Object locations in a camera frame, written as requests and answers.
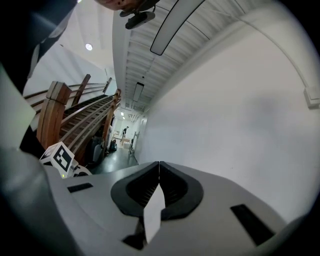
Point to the person's face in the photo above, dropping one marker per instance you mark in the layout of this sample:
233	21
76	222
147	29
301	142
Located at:
110	3

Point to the person's black top torso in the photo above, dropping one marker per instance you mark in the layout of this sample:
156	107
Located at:
25	30

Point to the short rectangular ceiling light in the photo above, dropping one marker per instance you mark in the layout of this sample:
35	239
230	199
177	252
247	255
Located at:
138	91

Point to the green vacuum cleaner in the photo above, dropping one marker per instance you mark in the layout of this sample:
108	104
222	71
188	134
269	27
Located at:
113	145

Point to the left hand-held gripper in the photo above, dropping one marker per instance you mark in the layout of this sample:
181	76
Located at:
60	156

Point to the long curved ceiling light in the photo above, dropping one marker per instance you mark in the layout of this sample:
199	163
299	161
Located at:
175	27

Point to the white card strip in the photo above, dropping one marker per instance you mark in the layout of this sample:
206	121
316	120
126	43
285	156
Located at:
153	217

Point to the metal stand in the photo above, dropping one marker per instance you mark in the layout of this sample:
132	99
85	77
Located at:
135	142

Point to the round ceiling light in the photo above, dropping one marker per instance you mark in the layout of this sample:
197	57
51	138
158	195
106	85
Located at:
88	46

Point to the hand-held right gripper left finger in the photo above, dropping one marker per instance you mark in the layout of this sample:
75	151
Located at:
100	212

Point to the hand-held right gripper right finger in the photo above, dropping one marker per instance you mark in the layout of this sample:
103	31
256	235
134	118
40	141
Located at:
212	200

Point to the black head camera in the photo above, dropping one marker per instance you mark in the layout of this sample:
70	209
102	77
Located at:
138	20

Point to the cardboard box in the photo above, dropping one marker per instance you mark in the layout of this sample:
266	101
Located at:
125	143

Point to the white wall junction box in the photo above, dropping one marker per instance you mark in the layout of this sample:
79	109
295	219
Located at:
312	97

